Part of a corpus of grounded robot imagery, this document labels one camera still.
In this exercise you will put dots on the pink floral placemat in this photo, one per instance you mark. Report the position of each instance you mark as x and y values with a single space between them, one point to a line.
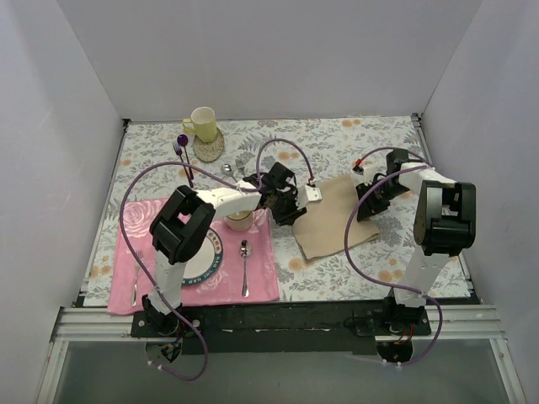
224 287

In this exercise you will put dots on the silver spoon on tablecloth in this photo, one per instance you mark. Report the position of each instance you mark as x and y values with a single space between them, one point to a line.
227 171

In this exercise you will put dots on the white plate teal rim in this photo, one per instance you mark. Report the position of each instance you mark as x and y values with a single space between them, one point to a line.
206 261

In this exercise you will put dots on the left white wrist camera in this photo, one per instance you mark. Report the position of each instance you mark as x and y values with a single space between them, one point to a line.
312 194

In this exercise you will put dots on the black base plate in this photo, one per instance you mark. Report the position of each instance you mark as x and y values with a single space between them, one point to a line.
328 326

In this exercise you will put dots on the woven round coaster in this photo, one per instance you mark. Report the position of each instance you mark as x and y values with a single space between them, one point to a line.
209 151

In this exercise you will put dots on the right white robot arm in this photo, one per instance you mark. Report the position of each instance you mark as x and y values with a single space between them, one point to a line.
444 225

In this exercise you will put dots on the cream mug dark rim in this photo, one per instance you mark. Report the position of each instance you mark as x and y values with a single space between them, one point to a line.
241 221

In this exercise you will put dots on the yellow mug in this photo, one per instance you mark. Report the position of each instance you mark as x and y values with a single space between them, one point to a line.
202 123

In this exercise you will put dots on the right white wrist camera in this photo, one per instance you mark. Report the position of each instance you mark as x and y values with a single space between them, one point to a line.
363 173

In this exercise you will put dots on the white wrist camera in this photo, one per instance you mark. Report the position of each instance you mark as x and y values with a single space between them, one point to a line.
363 173
312 194

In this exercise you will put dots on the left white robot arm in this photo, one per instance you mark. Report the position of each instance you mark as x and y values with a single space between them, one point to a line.
180 227

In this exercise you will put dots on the floral tablecloth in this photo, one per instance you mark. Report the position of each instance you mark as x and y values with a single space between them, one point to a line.
323 148

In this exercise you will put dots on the silver spoon on placemat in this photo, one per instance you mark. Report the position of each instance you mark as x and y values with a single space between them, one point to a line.
245 252

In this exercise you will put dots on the beige linen napkin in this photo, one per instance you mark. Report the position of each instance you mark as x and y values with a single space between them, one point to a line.
320 232

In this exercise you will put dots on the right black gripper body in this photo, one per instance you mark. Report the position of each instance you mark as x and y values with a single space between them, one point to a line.
371 202

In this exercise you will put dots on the silver fork on placemat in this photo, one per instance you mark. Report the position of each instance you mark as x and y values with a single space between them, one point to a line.
137 269

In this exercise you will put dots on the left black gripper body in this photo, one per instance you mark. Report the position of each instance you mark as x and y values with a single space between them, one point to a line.
285 205

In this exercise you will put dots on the purple plastic spoon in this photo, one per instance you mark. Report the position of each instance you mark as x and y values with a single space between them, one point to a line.
183 141

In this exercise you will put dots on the purple plastic fork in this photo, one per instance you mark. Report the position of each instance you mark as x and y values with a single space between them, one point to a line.
182 162

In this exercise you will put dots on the silver fork on tablecloth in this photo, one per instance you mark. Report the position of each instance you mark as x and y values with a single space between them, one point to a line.
241 167

